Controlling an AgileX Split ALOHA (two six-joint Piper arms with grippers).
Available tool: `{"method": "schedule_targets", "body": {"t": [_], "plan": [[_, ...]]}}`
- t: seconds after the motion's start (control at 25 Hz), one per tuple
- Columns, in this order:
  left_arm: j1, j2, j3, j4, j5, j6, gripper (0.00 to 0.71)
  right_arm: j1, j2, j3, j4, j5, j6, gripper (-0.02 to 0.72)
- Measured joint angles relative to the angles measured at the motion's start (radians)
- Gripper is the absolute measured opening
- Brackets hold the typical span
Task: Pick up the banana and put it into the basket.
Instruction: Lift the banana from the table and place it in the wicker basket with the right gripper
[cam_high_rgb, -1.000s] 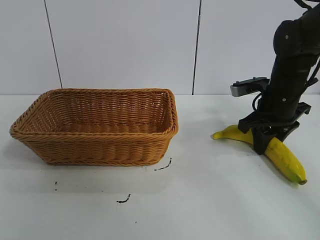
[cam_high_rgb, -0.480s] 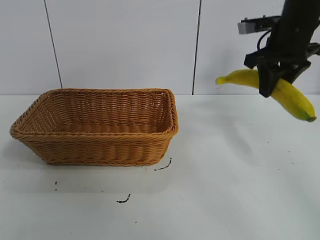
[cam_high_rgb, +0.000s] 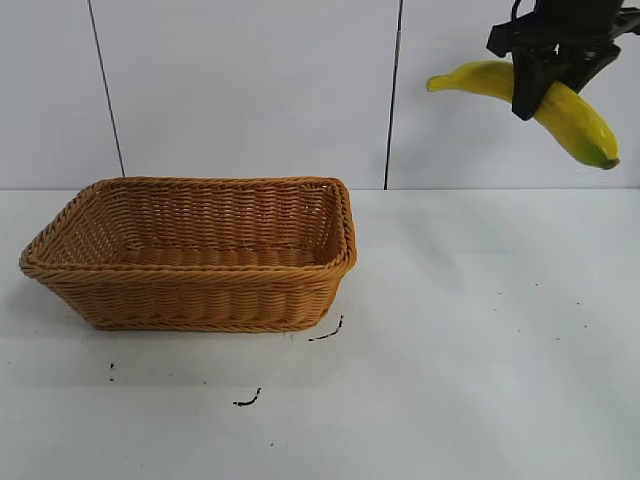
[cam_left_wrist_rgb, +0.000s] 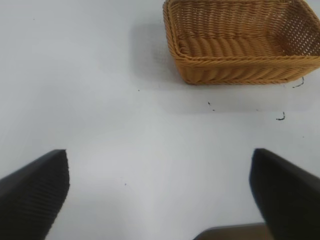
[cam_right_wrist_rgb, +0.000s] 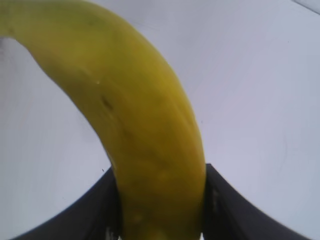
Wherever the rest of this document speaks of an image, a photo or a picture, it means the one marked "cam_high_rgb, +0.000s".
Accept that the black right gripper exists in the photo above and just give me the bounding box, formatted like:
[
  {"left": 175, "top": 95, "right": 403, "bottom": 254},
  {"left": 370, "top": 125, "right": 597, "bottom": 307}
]
[{"left": 486, "top": 0, "right": 640, "bottom": 122}]

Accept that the yellow banana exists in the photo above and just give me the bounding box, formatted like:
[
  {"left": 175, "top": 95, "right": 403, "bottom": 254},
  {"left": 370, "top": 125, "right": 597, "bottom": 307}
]
[{"left": 426, "top": 60, "right": 621, "bottom": 170}]

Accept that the brown woven wicker basket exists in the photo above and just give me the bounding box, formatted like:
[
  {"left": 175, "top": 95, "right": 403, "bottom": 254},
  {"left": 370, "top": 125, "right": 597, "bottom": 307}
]
[{"left": 19, "top": 175, "right": 359, "bottom": 333}]

